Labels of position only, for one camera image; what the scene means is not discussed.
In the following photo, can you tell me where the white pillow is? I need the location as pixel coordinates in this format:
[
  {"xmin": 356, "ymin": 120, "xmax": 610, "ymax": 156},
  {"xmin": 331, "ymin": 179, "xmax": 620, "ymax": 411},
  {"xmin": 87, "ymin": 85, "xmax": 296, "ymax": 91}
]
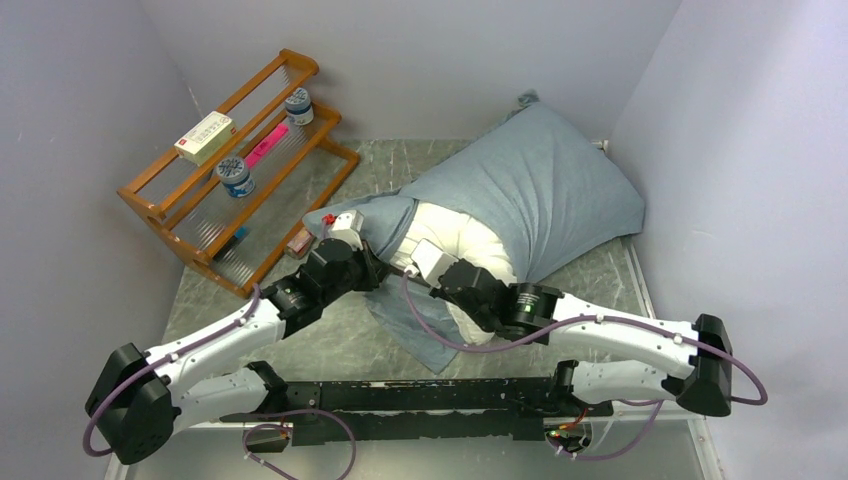
[{"xmin": 394, "ymin": 200, "xmax": 518, "ymax": 347}]

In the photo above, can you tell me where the blue grey pillow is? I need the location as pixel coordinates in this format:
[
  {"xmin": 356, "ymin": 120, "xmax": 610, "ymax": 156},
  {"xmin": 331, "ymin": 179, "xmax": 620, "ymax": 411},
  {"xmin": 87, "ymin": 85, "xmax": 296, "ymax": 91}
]
[{"xmin": 301, "ymin": 89, "xmax": 647, "ymax": 376}]

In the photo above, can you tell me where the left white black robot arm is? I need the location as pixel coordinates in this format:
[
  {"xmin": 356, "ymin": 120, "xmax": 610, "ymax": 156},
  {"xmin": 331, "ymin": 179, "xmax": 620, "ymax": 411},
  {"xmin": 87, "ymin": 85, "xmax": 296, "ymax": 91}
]
[{"xmin": 82, "ymin": 239, "xmax": 390, "ymax": 465}]

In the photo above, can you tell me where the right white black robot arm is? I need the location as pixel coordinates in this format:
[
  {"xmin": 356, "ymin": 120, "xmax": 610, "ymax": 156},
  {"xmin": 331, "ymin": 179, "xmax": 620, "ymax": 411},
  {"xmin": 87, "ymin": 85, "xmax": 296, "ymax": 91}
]
[{"xmin": 427, "ymin": 260, "xmax": 733, "ymax": 417}]

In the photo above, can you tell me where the pink capped bottle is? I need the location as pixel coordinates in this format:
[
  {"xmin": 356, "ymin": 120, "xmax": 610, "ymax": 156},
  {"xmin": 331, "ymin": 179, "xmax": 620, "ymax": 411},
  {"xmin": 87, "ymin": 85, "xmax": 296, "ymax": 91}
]
[{"xmin": 284, "ymin": 228, "xmax": 315, "ymax": 259}]

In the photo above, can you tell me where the wooden tiered shelf rack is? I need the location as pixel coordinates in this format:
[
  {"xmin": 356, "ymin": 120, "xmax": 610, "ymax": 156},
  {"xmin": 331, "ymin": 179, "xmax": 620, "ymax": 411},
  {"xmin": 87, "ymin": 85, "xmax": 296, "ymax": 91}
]
[{"xmin": 117, "ymin": 49, "xmax": 360, "ymax": 298}]

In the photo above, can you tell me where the near blue white jar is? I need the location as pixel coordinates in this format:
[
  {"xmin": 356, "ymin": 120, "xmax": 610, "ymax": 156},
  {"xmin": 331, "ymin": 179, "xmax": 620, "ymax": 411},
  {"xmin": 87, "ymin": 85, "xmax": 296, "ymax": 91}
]
[{"xmin": 215, "ymin": 156, "xmax": 255, "ymax": 199}]

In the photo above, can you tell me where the blue white jar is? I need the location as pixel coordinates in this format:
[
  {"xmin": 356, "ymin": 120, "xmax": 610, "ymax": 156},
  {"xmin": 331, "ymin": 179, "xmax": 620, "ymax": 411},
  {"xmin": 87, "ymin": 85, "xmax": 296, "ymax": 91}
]
[
  {"xmin": 284, "ymin": 87, "xmax": 314, "ymax": 126},
  {"xmin": 215, "ymin": 156, "xmax": 255, "ymax": 199}
]

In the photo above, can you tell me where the far blue white jar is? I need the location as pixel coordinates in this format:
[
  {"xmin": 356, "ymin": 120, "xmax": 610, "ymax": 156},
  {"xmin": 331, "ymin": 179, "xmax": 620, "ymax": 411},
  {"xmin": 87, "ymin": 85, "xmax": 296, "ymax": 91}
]
[{"xmin": 284, "ymin": 87, "xmax": 314, "ymax": 126}]

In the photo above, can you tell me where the white cardboard box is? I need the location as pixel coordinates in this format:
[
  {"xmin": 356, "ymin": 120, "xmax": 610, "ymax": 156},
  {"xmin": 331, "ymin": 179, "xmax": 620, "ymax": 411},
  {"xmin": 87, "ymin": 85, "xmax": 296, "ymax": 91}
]
[{"xmin": 174, "ymin": 111, "xmax": 238, "ymax": 166}]

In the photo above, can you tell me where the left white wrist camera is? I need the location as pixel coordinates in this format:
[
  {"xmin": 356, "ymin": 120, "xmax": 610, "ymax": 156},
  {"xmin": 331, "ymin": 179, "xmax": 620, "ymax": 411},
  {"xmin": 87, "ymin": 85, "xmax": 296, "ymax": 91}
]
[{"xmin": 319, "ymin": 210, "xmax": 365, "ymax": 250}]

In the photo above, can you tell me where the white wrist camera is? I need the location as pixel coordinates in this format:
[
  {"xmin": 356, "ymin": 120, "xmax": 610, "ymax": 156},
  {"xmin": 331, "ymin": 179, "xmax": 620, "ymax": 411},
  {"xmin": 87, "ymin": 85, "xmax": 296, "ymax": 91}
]
[
  {"xmin": 319, "ymin": 210, "xmax": 365, "ymax": 250},
  {"xmin": 404, "ymin": 239, "xmax": 458, "ymax": 288}
]

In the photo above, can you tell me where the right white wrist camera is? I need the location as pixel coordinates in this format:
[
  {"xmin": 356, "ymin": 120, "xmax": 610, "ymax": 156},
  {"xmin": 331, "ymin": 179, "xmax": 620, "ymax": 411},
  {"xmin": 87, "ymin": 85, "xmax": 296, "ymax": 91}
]
[{"xmin": 404, "ymin": 239, "xmax": 458, "ymax": 288}]

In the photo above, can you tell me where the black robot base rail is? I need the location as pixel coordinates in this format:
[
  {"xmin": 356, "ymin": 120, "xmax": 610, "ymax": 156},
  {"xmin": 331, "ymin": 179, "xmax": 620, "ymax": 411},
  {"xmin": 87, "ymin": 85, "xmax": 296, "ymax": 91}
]
[{"xmin": 221, "ymin": 377, "xmax": 613, "ymax": 446}]

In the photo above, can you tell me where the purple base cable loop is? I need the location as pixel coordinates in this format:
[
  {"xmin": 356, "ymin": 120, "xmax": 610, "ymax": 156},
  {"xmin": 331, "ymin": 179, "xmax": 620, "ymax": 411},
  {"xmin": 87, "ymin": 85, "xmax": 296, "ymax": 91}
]
[{"xmin": 241, "ymin": 407, "xmax": 359, "ymax": 480}]

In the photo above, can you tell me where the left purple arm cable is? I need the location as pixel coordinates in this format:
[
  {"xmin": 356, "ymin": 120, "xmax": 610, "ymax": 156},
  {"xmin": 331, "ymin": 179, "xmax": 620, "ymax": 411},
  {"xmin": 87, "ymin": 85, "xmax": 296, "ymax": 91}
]
[{"xmin": 82, "ymin": 283, "xmax": 263, "ymax": 458}]

